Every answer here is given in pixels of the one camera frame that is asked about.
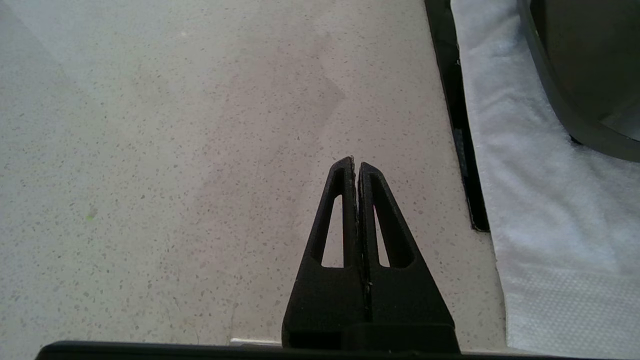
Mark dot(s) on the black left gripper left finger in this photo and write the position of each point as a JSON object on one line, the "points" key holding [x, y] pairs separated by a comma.
{"points": [[325, 305]]}

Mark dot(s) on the black rice cooker body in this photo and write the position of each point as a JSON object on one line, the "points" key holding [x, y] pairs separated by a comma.
{"points": [[590, 65]]}

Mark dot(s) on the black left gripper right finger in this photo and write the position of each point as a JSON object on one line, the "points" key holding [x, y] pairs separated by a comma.
{"points": [[405, 305]]}

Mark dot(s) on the white towel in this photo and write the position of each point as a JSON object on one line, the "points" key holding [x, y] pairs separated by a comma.
{"points": [[550, 200]]}

